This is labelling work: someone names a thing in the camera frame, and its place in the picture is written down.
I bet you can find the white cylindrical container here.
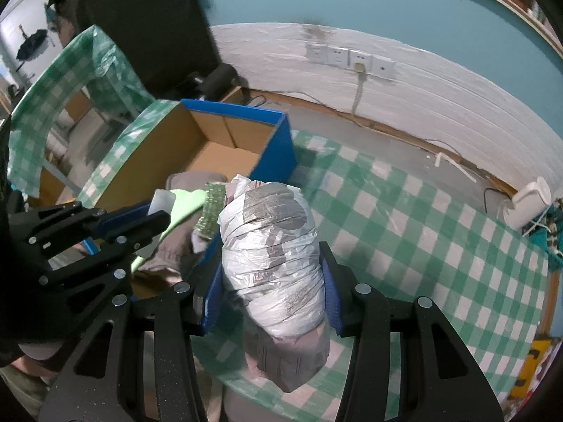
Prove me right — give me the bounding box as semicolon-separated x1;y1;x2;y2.
501;177;552;231

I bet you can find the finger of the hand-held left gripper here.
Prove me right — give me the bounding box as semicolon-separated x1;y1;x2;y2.
9;200;152;256
37;210;171;288

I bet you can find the grey cloth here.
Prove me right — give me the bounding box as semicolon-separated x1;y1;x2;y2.
141;171;229;282

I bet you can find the yellow printed bag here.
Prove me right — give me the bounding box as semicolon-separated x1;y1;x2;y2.
514;338;557;401

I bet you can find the green checked tablecloth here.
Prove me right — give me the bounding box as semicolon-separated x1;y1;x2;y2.
79;99;550;411

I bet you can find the plastic cloth bundle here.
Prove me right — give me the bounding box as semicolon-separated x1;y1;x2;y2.
217;174;330;392

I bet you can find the green patterned pouch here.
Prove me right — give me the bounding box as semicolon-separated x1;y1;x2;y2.
196;181;227;240

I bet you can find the white wall socket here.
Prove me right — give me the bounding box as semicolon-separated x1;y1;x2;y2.
305;44;329;65
328;46;351;68
349;50;373;73
372;55;395;81

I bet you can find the blue-edged cardboard box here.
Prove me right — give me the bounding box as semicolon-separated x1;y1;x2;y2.
77;98;297;308

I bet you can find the black panel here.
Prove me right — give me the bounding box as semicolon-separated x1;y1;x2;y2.
72;0;223;100

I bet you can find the green checked plastic sheet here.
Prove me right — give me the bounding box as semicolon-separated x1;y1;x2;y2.
6;24;152;198

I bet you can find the teal cloth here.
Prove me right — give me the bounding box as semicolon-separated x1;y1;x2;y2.
528;224;563;269

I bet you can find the light green cloth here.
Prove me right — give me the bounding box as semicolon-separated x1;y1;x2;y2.
132;189;209;273

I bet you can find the person's left forearm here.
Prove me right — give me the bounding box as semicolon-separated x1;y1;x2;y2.
0;338;67;418

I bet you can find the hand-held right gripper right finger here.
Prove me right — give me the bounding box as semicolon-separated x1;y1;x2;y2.
319;241;502;422

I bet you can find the white tape strip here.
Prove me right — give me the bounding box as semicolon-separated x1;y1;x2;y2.
435;152;478;183

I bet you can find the white plug with cable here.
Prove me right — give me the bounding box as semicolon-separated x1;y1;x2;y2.
350;62;368;117

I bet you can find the black cylindrical device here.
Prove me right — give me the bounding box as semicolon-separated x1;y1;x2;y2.
189;64;242;100

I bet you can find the wooden cabinet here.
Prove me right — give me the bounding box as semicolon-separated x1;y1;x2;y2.
62;92;95;124

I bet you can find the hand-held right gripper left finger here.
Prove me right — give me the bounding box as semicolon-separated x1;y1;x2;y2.
39;233;226;422

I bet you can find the black umbrella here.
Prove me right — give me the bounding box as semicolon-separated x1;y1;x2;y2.
17;28;48;60

